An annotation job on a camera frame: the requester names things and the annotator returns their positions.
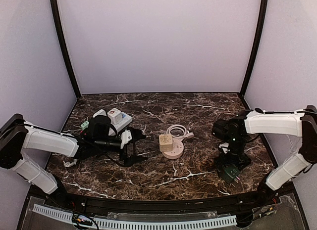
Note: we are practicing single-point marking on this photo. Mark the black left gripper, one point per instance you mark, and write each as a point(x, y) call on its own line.
point(127, 146)

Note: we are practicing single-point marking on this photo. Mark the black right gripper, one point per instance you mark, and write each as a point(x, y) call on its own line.
point(233, 160)

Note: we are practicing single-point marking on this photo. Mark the dark green cube adapter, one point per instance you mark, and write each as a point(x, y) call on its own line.
point(230, 173)

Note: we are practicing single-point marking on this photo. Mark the beige cube adapter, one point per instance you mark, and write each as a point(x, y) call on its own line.
point(165, 142)

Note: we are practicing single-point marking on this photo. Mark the white cube tiger adapter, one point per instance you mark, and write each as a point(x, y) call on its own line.
point(115, 116)

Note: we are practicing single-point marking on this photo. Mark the pink round socket hub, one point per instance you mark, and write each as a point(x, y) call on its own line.
point(177, 150)

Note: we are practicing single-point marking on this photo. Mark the mint green usb charger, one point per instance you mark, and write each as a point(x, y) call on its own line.
point(84, 125)

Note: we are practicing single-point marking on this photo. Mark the white power strip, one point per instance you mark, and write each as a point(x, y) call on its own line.
point(126, 120)

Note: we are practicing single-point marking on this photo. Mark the small white adapter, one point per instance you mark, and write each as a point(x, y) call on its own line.
point(100, 112)

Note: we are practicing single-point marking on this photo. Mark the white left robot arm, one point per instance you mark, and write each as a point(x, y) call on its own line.
point(18, 135)

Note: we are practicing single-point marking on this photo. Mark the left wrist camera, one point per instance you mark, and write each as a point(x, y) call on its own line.
point(125, 138)

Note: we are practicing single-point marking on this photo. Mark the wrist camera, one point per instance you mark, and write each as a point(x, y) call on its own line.
point(224, 147)
point(125, 138)

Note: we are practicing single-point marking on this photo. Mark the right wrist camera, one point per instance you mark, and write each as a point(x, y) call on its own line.
point(224, 147)

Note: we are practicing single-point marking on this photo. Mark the light blue cable duct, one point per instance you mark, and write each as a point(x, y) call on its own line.
point(120, 221)

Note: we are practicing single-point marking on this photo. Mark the black front frame rail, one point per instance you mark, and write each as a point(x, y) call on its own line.
point(203, 197)

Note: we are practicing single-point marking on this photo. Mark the black corner frame post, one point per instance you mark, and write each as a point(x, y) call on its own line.
point(63, 47)

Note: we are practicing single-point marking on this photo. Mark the black right corner post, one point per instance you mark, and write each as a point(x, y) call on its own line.
point(255, 47)

